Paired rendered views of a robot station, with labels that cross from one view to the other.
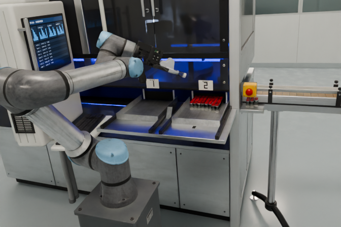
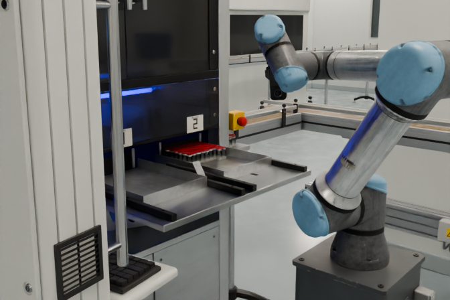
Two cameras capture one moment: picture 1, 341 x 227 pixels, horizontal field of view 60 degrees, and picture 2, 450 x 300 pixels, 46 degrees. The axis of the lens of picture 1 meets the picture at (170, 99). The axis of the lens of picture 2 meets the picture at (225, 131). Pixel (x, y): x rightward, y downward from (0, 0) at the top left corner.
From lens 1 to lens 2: 1.81 m
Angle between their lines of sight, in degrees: 67
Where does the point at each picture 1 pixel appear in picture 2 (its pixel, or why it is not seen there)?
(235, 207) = not seen: outside the picture
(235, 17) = (226, 19)
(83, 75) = not seen: hidden behind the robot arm
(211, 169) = (199, 264)
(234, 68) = (224, 91)
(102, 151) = (380, 179)
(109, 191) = (383, 240)
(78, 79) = not seen: hidden behind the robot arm
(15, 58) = (89, 78)
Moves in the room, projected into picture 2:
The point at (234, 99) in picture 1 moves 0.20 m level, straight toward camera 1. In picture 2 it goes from (224, 136) to (268, 142)
